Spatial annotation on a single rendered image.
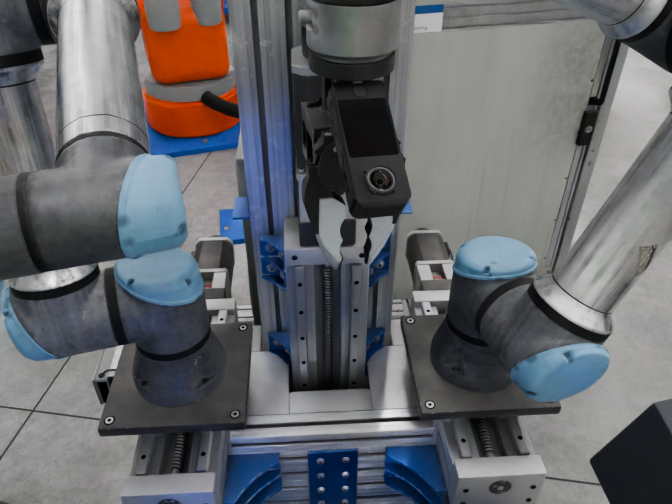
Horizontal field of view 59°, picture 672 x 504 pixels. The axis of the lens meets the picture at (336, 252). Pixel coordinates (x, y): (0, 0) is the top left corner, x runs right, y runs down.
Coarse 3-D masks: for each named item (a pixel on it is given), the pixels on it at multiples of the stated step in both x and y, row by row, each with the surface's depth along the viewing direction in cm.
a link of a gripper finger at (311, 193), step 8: (312, 168) 51; (312, 176) 52; (304, 184) 53; (312, 184) 52; (320, 184) 52; (304, 192) 53; (312, 192) 53; (320, 192) 53; (328, 192) 53; (304, 200) 53; (312, 200) 53; (312, 208) 54; (312, 216) 54; (312, 224) 55
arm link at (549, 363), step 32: (640, 160) 69; (640, 192) 68; (608, 224) 70; (640, 224) 68; (576, 256) 74; (608, 256) 70; (640, 256) 70; (544, 288) 76; (576, 288) 73; (608, 288) 72; (512, 320) 79; (544, 320) 74; (576, 320) 73; (608, 320) 74; (512, 352) 78; (544, 352) 74; (576, 352) 72; (544, 384) 75; (576, 384) 77
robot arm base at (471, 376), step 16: (448, 320) 95; (448, 336) 95; (464, 336) 92; (432, 352) 100; (448, 352) 95; (464, 352) 93; (480, 352) 92; (448, 368) 96; (464, 368) 94; (480, 368) 93; (496, 368) 93; (464, 384) 95; (480, 384) 94; (496, 384) 94
